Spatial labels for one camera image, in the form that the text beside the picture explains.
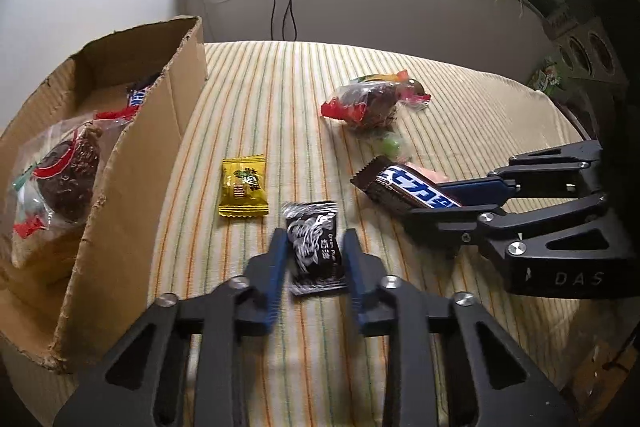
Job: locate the red clear brown snack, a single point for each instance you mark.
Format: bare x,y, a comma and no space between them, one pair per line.
367,104
65,172

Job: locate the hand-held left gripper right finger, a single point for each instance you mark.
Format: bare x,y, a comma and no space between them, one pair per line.
356,297

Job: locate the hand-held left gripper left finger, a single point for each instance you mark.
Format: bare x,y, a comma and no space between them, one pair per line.
274,287

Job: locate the yellow red wrapped candy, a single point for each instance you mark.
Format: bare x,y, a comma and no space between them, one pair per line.
410,89

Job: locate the striped beige cloth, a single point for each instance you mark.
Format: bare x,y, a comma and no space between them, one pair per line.
300,107

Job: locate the clear bag of bread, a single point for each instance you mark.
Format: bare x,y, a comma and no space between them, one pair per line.
45,257

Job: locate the brown cardboard box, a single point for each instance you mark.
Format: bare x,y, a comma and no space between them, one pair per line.
135,187

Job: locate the brown chocolate bar blue lettering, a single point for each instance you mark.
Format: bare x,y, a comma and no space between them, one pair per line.
137,97
400,184

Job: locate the black patterned candy packet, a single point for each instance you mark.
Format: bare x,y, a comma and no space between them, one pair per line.
312,252

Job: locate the green wrapped candy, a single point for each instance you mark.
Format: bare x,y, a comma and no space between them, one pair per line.
390,143

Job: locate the green printed package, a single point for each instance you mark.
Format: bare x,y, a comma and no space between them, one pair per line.
547,77

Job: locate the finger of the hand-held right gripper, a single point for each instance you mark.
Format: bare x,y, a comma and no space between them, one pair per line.
485,193
440,222

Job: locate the cardboard box with round holes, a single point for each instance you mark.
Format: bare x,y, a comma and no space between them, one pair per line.
590,29

